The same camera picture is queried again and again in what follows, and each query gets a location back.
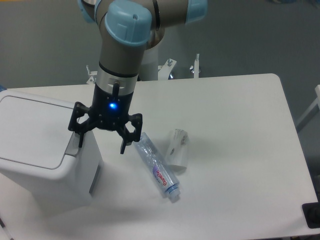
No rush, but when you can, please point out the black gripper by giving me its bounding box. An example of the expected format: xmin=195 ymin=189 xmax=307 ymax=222
xmin=68 ymin=85 xmax=143 ymax=154

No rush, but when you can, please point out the white push-button trash can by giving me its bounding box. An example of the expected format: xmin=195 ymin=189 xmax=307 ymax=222
xmin=0 ymin=89 xmax=103 ymax=206

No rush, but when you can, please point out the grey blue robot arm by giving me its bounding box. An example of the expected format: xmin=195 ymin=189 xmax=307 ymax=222
xmin=68 ymin=0 xmax=208 ymax=151

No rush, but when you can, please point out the crumpled white paper cup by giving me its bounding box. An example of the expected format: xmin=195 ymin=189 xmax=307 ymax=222
xmin=164 ymin=128 xmax=190 ymax=172

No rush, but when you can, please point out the clear plastic water bottle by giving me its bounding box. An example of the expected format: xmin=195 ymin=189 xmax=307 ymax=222
xmin=134 ymin=132 xmax=181 ymax=203

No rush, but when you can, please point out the white left mounting bracket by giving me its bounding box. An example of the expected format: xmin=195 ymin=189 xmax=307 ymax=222
xmin=86 ymin=65 xmax=98 ymax=85

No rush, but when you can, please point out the white mounting bracket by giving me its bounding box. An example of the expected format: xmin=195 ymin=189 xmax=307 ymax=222
xmin=86 ymin=65 xmax=98 ymax=85
xmin=157 ymin=53 xmax=202 ymax=81

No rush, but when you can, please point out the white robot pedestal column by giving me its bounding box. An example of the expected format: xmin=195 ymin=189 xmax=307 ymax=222
xmin=138 ymin=28 xmax=165 ymax=81

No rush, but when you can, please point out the white right mounting bracket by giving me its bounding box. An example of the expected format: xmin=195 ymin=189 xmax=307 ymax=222
xmin=157 ymin=53 xmax=202 ymax=81

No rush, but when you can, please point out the white frame at right edge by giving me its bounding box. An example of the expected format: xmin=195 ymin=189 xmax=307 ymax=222
xmin=295 ymin=84 xmax=320 ymax=133

